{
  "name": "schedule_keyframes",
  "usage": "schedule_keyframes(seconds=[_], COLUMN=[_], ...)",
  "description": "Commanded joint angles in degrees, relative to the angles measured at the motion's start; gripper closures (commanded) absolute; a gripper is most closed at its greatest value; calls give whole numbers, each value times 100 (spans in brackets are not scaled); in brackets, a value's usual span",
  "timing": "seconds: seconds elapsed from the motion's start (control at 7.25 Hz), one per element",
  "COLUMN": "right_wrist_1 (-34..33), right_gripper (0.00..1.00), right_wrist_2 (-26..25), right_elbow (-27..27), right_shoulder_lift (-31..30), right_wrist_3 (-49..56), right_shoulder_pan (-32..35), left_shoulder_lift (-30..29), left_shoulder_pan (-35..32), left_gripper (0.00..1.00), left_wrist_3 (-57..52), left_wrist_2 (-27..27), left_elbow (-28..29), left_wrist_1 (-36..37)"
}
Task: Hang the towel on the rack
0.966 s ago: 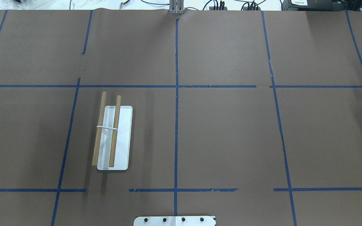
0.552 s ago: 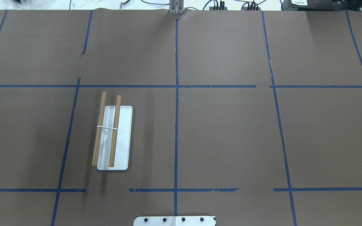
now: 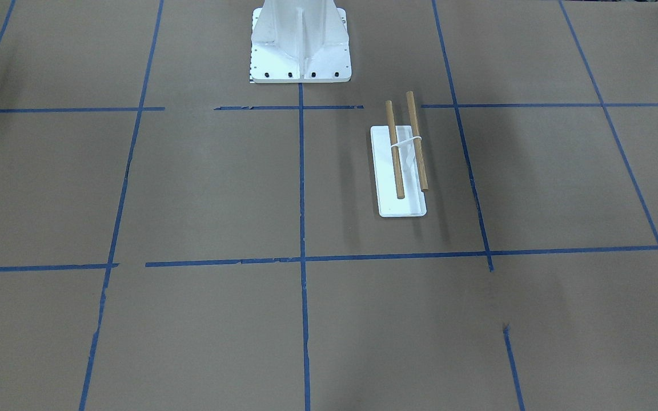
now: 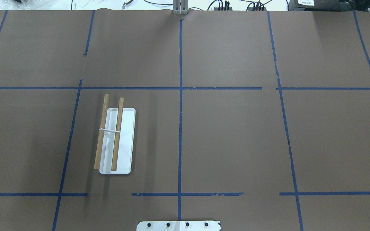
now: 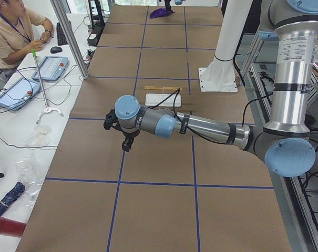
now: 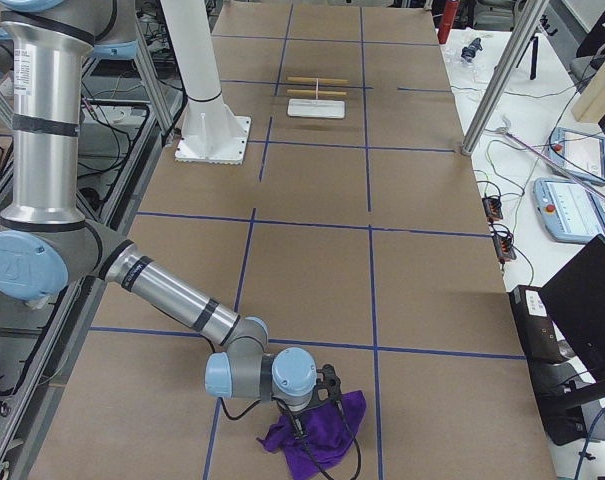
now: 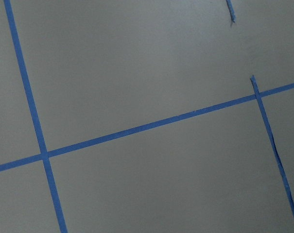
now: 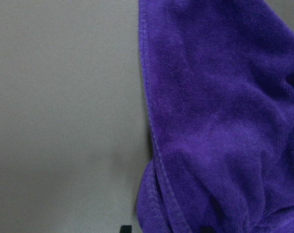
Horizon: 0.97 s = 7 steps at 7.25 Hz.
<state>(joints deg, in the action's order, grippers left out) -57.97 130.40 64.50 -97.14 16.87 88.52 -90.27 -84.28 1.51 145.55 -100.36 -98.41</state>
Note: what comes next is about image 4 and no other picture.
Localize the white rack bracket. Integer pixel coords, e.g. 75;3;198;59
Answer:
98;128;120;142

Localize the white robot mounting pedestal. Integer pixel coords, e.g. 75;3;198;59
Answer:
136;220;221;231

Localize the inner wooden rack bar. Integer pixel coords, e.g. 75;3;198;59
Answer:
111;98;124;171

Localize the black electronics box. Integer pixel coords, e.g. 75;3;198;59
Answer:
288;0;370;12

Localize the grey metal camera post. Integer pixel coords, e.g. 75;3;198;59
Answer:
173;0;189;15

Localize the white towel rack base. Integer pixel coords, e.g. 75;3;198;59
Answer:
99;108;136;174

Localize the black power strip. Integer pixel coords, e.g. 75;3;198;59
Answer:
246;0;268;11
211;0;232;11

